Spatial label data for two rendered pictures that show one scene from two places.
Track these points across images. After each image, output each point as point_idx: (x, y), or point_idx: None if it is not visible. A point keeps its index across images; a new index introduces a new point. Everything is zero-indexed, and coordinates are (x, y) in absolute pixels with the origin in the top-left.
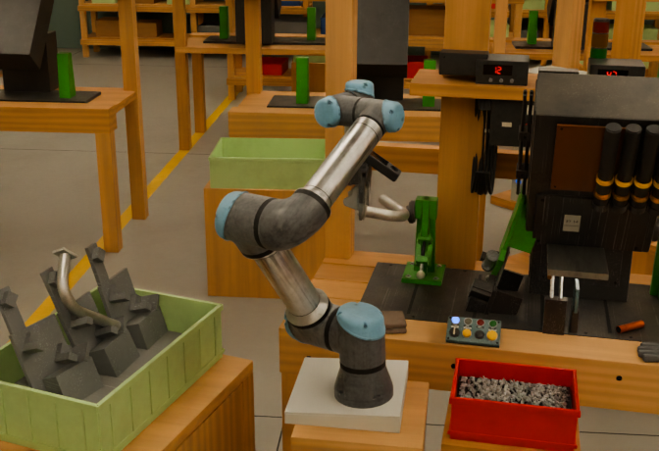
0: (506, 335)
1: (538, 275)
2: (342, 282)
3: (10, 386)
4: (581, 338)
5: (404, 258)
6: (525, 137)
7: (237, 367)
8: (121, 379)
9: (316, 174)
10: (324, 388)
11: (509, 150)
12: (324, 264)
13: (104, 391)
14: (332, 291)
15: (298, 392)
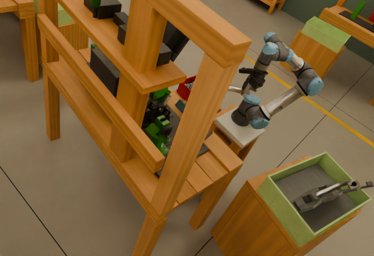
0: (173, 103)
1: None
2: (188, 177)
3: (353, 179)
4: None
5: (136, 175)
6: None
7: (255, 180)
8: (306, 187)
9: (298, 57)
10: (249, 128)
11: (101, 89)
12: (180, 201)
13: (313, 185)
14: (198, 174)
15: (256, 133)
